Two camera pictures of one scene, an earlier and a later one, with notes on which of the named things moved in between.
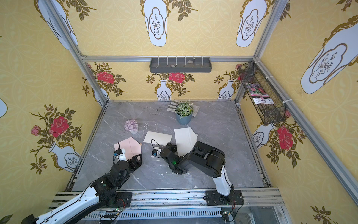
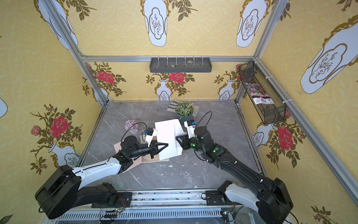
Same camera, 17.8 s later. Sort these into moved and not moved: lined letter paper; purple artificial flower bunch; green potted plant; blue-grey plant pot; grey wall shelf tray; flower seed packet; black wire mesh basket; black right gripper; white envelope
Moved: black right gripper; lined letter paper; white envelope
Not moved: black wire mesh basket; blue-grey plant pot; flower seed packet; green potted plant; purple artificial flower bunch; grey wall shelf tray
